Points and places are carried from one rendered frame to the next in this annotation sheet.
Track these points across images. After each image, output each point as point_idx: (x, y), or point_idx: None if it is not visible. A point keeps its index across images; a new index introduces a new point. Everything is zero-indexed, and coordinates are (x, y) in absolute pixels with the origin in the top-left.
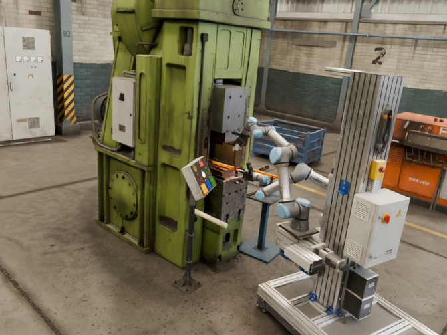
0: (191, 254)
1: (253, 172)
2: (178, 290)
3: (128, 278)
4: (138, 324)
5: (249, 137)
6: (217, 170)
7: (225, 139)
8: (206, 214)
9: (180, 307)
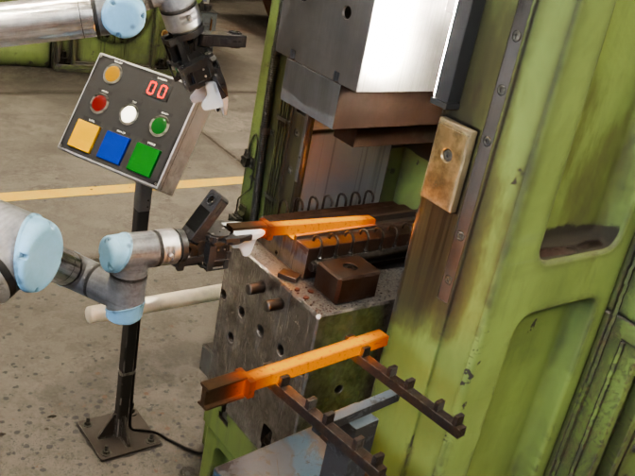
0: (124, 355)
1: (188, 231)
2: (101, 414)
3: (193, 353)
4: (17, 338)
5: (165, 42)
6: (286, 213)
7: (284, 86)
8: (176, 293)
9: (31, 402)
